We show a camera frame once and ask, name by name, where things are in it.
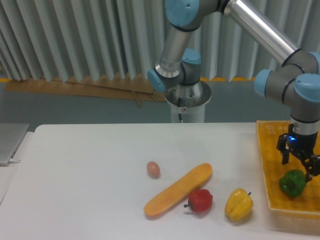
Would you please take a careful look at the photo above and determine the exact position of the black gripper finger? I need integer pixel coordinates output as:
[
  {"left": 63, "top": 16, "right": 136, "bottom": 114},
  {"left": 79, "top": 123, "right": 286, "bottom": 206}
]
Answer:
[
  {"left": 295, "top": 152, "right": 320, "bottom": 182},
  {"left": 276, "top": 133, "right": 291, "bottom": 165}
]

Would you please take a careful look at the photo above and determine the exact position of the brown egg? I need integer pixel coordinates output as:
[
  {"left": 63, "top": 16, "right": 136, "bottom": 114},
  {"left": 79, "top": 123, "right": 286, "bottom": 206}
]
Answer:
[{"left": 146, "top": 161, "right": 160, "bottom": 179}]

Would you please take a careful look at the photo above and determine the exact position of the yellow bell pepper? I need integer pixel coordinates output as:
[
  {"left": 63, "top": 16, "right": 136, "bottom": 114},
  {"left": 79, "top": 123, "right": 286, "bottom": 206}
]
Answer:
[{"left": 224, "top": 188, "right": 254, "bottom": 222}]

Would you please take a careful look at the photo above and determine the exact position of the black pedestal cable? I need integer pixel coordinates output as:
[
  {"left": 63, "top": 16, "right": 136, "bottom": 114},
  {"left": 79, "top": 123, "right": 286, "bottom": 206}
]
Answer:
[{"left": 177, "top": 97, "right": 184, "bottom": 124}]

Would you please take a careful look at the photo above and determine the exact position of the white laptop charger plug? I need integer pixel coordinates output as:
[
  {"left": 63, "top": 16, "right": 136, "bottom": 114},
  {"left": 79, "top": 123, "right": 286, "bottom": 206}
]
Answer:
[{"left": 8, "top": 159, "right": 21, "bottom": 164}]

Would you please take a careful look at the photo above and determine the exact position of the brown cardboard sheet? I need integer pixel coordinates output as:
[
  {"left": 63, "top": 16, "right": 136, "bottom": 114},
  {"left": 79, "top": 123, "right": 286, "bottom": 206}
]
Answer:
[{"left": 5, "top": 73, "right": 165, "bottom": 106}]

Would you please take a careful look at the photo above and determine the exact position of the silver laptop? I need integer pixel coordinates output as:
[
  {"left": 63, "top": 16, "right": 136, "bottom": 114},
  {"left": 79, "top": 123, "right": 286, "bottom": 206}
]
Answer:
[{"left": 0, "top": 123, "right": 29, "bottom": 167}]

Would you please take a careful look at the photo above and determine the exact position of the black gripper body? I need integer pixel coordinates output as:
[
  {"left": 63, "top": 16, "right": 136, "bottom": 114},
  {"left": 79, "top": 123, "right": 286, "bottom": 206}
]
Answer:
[{"left": 287, "top": 123, "right": 318, "bottom": 160}]

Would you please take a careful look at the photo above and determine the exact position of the long orange bread loaf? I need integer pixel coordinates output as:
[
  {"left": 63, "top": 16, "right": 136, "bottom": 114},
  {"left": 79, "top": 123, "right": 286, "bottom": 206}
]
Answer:
[{"left": 143, "top": 163, "right": 213, "bottom": 218}]

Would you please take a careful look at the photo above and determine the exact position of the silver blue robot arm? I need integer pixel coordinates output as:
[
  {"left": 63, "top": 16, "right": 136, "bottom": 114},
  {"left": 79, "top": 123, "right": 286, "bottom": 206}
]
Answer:
[{"left": 147, "top": 0, "right": 320, "bottom": 182}]

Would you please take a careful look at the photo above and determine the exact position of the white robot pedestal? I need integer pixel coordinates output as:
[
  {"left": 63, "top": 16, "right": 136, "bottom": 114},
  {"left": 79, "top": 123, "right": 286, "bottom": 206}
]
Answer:
[{"left": 165, "top": 80, "right": 212, "bottom": 123}]

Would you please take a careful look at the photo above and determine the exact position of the red bell pepper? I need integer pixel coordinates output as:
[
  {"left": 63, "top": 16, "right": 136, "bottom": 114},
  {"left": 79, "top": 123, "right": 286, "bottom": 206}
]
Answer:
[{"left": 183, "top": 189, "right": 213, "bottom": 213}]

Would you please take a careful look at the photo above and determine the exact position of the green bell pepper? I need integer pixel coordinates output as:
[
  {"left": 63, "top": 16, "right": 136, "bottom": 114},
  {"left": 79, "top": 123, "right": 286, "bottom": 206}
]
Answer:
[{"left": 278, "top": 169, "right": 307, "bottom": 198}]

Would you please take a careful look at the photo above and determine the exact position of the yellow woven basket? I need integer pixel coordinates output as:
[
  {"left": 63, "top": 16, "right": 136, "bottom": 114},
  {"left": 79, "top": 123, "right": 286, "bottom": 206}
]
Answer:
[{"left": 256, "top": 120, "right": 320, "bottom": 218}]

